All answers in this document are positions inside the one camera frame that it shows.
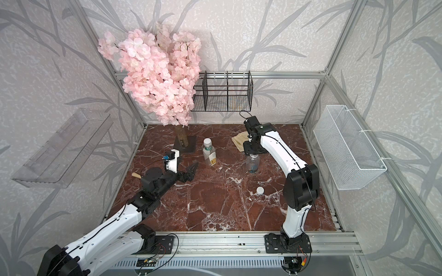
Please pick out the aluminium mounting rail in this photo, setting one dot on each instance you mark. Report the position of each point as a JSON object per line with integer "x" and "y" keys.
{"x": 205, "y": 244}

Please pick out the white bottle cap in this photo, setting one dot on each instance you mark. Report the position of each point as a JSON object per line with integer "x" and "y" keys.
{"x": 260, "y": 190}
{"x": 207, "y": 142}

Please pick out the white mesh basket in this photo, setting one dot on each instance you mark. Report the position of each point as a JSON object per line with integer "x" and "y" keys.
{"x": 351, "y": 158}

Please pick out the beige work glove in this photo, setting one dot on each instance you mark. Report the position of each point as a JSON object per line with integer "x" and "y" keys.
{"x": 239, "y": 140}

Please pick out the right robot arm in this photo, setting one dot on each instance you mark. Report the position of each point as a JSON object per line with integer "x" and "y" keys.
{"x": 302, "y": 185}

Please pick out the clear acrylic wall shelf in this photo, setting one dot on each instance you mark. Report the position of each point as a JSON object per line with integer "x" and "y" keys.
{"x": 57, "y": 163}

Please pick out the pink artificial blossom tree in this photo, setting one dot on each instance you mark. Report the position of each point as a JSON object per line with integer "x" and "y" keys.
{"x": 162, "y": 70}

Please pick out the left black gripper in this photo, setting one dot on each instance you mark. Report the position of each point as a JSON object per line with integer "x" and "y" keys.
{"x": 189, "y": 176}

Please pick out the green toy rake wooden handle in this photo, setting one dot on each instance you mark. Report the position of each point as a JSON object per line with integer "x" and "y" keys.
{"x": 136, "y": 175}

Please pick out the clear bottle with yellow label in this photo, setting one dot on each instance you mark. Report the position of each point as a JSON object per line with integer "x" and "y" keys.
{"x": 209, "y": 153}

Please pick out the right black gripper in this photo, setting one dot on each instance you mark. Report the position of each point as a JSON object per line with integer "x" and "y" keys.
{"x": 247, "y": 150}

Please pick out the black wire basket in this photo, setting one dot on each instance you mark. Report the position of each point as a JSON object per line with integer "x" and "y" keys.
{"x": 229, "y": 92}

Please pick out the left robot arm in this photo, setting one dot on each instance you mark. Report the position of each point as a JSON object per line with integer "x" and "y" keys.
{"x": 121, "y": 235}

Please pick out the clear bottle with blue label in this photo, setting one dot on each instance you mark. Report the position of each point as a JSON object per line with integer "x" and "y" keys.
{"x": 252, "y": 163}

